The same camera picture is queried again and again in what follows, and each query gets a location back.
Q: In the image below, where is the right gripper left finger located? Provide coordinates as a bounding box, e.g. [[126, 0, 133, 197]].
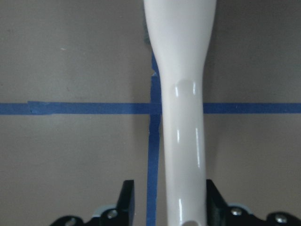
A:
[[51, 180, 135, 226]]

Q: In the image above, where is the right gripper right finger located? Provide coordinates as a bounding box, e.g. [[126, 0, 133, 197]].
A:
[[206, 179, 301, 226]]

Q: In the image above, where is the beige dustpan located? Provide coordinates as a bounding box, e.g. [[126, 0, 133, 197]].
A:
[[144, 0, 216, 226]]

